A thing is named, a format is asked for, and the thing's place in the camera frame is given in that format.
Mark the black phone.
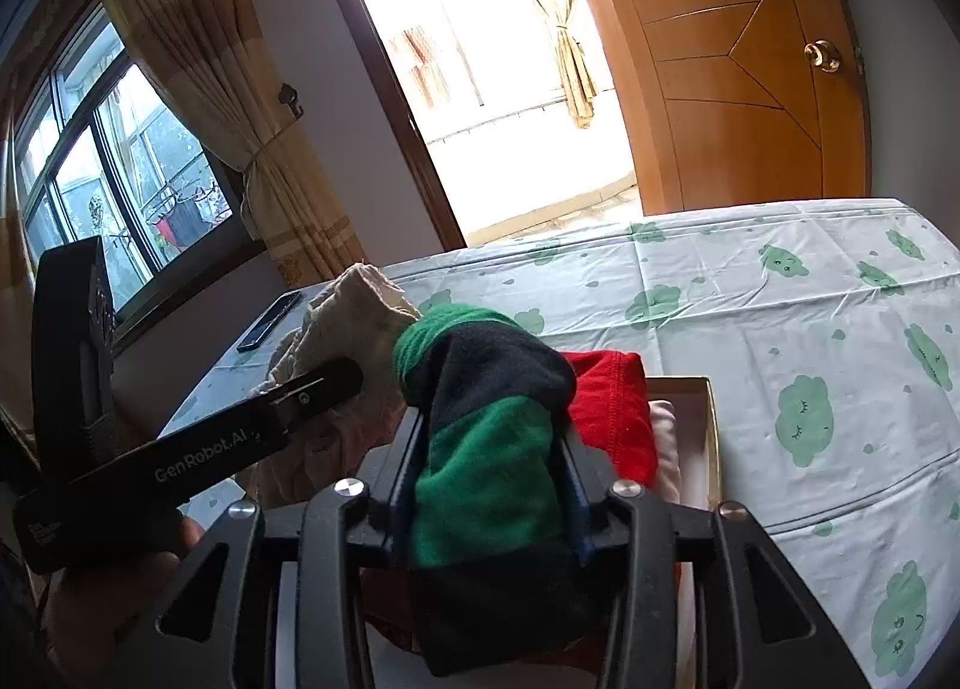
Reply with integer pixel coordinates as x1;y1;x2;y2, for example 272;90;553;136
237;290;303;354

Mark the shallow cardboard box tray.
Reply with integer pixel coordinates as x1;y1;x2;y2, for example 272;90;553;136
247;374;725;689

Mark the orange wooden door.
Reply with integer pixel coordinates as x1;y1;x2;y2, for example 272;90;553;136
577;0;875;217

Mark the red underwear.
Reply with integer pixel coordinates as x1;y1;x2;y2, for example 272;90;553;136
375;350;683;667

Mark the person's left hand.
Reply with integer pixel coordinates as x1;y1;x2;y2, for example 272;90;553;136
45;515;207;667

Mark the brown wooden door frame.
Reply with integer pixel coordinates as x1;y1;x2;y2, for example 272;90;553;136
300;0;470;251

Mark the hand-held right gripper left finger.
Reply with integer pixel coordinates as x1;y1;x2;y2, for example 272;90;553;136
112;404;432;689

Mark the yellow balcony curtain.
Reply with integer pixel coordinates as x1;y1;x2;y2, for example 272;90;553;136
487;0;601;131

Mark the laundry on outdoor line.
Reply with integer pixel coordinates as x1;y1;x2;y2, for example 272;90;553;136
146;182;230;251

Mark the white underwear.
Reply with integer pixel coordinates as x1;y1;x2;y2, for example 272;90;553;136
646;396;713;510

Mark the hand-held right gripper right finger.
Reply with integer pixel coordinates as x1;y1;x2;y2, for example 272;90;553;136
551;426;875;689

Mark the beige window curtain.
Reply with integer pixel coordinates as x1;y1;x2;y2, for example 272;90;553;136
97;0;368;285

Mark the green and navy underwear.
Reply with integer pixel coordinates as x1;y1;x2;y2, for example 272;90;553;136
394;302;631;679

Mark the dark framed window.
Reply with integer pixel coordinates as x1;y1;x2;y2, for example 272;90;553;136
0;0;267;352

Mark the beige dotted underwear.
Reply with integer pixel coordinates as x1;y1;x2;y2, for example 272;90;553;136
247;263;425;510

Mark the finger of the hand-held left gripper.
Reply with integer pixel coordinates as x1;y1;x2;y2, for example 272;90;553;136
255;356;366;435

